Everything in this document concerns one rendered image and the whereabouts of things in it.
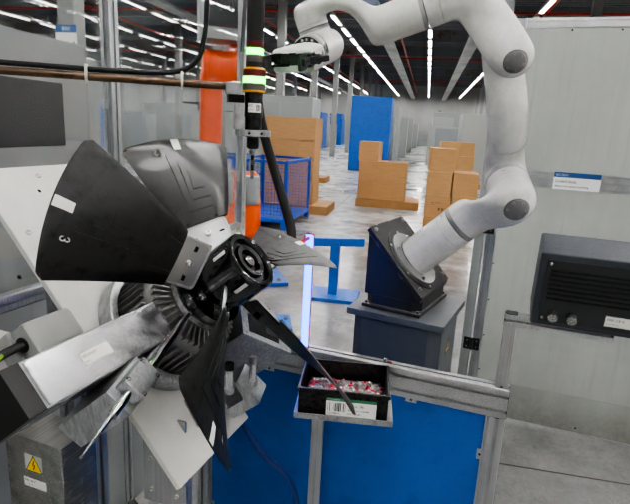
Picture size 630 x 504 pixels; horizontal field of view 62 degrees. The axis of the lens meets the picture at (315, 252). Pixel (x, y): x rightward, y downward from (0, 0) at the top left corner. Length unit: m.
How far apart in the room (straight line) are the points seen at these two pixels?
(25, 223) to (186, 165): 0.32
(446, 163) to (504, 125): 7.08
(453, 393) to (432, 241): 0.45
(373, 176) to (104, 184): 9.51
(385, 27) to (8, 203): 0.89
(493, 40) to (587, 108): 1.47
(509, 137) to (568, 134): 1.29
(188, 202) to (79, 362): 0.40
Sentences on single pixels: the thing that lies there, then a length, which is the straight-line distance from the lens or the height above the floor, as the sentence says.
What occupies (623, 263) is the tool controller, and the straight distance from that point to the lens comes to 1.29.
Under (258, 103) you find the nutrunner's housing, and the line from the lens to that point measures 1.06.
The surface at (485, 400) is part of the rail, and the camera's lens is 1.45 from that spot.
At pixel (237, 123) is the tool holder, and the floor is 1.47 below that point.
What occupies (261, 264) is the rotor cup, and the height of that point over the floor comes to 1.21.
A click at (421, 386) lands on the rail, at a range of 1.46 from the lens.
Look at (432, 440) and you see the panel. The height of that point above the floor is 0.66.
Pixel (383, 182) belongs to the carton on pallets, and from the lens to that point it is 10.27.
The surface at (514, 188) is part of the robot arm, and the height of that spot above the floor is 1.34.
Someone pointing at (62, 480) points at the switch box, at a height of 0.77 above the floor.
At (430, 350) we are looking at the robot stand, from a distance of 1.63.
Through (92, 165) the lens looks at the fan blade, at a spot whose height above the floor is 1.40.
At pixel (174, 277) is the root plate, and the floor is 1.20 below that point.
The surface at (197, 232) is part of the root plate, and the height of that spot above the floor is 1.26.
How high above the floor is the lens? 1.47
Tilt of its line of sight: 13 degrees down
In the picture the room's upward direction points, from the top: 3 degrees clockwise
